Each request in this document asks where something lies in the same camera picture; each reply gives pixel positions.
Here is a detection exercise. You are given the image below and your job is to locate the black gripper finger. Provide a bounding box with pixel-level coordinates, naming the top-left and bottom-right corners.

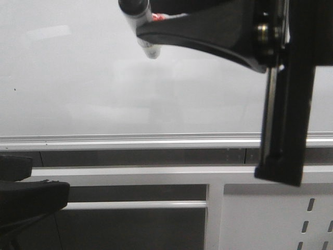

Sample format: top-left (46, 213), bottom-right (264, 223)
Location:
top-left (136, 0), bottom-right (286, 73)
top-left (1, 180), bottom-right (70, 240)
top-left (1, 156), bottom-right (33, 181)
top-left (254, 1), bottom-right (332, 186)

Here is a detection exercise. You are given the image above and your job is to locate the red round magnet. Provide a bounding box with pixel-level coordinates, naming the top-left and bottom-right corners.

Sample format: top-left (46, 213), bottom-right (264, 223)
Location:
top-left (152, 13), bottom-right (165, 21)

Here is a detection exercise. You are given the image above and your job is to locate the white black whiteboard marker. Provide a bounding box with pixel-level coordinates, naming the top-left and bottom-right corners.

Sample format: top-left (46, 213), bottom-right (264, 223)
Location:
top-left (118, 0), bottom-right (160, 59)

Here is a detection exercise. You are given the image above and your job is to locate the white whiteboard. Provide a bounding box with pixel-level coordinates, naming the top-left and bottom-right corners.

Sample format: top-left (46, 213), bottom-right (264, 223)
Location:
top-left (0, 0), bottom-right (333, 151)

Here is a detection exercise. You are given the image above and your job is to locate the white metal stand frame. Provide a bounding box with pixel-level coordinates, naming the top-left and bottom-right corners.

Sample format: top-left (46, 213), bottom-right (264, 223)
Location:
top-left (31, 165), bottom-right (332, 249)

